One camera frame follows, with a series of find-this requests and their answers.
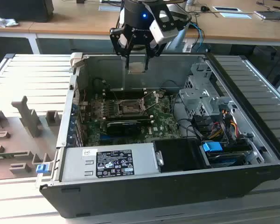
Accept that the grey closed laptop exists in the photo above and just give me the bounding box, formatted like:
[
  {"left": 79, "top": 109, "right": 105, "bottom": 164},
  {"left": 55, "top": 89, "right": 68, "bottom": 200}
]
[{"left": 253, "top": 9, "right": 280, "bottom": 21}]

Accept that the black open PC case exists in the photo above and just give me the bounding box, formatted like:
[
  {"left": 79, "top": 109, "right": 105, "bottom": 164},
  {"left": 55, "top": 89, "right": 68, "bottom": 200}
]
[{"left": 38, "top": 52, "right": 280, "bottom": 219}]

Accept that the blue hanging cable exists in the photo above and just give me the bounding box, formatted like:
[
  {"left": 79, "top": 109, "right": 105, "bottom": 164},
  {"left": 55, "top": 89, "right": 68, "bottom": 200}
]
[{"left": 190, "top": 21, "right": 205, "bottom": 51}]

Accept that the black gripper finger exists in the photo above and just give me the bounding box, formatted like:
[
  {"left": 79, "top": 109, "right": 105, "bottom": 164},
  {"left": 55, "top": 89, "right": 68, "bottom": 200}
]
[
  {"left": 144, "top": 39, "right": 166, "bottom": 71},
  {"left": 109, "top": 25, "right": 133, "bottom": 71}
]

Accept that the CPU socket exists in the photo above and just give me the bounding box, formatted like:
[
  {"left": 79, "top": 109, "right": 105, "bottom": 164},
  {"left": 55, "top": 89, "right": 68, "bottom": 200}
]
[{"left": 115, "top": 99, "right": 143, "bottom": 116}]

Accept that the blue disk carrier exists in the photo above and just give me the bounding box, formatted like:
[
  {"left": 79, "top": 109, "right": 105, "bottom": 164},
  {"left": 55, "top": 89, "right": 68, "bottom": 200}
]
[{"left": 201, "top": 141, "right": 252, "bottom": 168}]

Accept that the wooden office desk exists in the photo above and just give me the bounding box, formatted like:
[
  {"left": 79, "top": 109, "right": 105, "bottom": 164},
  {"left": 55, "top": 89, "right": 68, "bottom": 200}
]
[{"left": 0, "top": 0, "right": 280, "bottom": 46}]

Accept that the blue case latch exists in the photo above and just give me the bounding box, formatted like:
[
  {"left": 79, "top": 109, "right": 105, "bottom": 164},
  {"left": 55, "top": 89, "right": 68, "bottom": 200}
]
[{"left": 36, "top": 164, "right": 49, "bottom": 175}]

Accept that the crumpled white paper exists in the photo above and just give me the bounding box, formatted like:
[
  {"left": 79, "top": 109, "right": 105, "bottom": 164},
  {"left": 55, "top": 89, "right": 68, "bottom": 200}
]
[{"left": 0, "top": 13, "right": 19, "bottom": 28}]

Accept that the green motherboard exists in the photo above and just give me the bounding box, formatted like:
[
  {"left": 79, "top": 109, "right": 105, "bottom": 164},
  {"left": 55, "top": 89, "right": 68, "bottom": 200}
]
[{"left": 78, "top": 90, "right": 186, "bottom": 147}]

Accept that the brown grey parts rack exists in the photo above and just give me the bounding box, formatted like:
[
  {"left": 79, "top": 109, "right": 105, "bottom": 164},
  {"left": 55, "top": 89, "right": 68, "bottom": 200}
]
[{"left": 0, "top": 95, "right": 63, "bottom": 182}]

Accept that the silver topped CPU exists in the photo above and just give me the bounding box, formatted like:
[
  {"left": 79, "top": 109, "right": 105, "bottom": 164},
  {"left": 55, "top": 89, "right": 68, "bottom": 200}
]
[{"left": 128, "top": 63, "right": 147, "bottom": 74}]

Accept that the metal socket cover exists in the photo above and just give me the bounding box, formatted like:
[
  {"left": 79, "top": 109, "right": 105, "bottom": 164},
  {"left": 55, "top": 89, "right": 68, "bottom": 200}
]
[{"left": 137, "top": 91, "right": 160, "bottom": 113}]

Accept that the black box case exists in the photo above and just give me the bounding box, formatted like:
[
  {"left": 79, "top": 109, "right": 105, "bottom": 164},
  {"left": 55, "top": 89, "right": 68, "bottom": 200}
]
[{"left": 0, "top": 0, "right": 54, "bottom": 23}]

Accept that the beige plastic case latch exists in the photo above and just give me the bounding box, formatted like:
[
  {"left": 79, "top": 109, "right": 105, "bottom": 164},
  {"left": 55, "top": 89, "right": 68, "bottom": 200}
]
[{"left": 70, "top": 52, "right": 84, "bottom": 70}]

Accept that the yellow red power wire bundle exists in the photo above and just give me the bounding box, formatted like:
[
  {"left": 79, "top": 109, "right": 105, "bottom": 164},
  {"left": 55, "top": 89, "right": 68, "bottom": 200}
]
[{"left": 209, "top": 108, "right": 241, "bottom": 140}]

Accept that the white framed desk hatch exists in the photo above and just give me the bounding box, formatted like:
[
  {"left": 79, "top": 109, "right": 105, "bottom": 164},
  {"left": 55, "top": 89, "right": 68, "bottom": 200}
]
[
  {"left": 98, "top": 4, "right": 122, "bottom": 12},
  {"left": 211, "top": 6, "right": 243, "bottom": 13},
  {"left": 219, "top": 12, "right": 254, "bottom": 20}
]

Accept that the grey power supply unit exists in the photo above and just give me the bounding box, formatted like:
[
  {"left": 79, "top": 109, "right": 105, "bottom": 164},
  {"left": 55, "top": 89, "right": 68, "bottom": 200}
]
[{"left": 60, "top": 142, "right": 159, "bottom": 182}]

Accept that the silver metal drive cage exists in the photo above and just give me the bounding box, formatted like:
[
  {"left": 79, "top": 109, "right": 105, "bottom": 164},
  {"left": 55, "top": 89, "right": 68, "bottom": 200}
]
[{"left": 178, "top": 63, "right": 238, "bottom": 122}]

